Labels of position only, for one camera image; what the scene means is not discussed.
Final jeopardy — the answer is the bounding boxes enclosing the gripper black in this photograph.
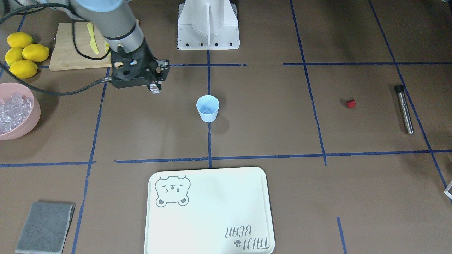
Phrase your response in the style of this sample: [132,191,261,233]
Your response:
[111,42,171,93]

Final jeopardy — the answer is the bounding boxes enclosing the clear ice cube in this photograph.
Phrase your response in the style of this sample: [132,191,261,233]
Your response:
[148,83,160,95]

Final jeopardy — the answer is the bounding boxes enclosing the steel muddler black tip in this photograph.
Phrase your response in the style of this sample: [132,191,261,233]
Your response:
[394,85,414,134]

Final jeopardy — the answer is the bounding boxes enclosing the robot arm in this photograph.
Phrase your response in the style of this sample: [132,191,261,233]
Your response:
[1,0,170,96]

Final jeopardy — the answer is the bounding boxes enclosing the light blue plastic cup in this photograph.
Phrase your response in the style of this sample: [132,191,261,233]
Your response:
[196,95,220,123]

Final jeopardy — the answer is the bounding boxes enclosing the yellow plastic knife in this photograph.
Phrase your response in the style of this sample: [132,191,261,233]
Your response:
[86,23,100,54]

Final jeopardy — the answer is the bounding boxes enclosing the bamboo cutting board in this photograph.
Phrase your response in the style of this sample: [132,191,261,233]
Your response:
[49,19,140,71]

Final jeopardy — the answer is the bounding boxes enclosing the yellow lemon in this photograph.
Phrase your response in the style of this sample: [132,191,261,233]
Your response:
[9,60,38,79]
[22,44,50,62]
[5,48,24,66]
[7,32,34,49]

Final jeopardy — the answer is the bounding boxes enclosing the yellow lemon bottom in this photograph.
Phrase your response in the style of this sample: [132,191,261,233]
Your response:
[9,60,38,79]

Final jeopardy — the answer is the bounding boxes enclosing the yellow lemon top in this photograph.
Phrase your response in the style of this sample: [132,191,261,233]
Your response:
[7,32,34,49]

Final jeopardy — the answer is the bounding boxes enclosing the white bear serving tray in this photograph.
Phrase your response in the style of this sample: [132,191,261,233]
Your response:
[143,166,275,254]

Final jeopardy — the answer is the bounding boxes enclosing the pink bowl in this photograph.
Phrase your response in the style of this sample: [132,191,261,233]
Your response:
[1,82,41,140]

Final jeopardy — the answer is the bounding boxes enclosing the red strawberry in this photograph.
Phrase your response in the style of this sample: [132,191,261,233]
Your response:
[346,99,356,108]

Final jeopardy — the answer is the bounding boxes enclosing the grey folded cloth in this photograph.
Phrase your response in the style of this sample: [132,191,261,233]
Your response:
[15,201,75,254]

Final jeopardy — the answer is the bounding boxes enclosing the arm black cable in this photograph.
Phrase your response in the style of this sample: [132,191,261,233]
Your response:
[0,3,113,96]

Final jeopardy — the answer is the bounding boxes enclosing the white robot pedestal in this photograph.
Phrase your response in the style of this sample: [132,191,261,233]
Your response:
[177,0,240,50]

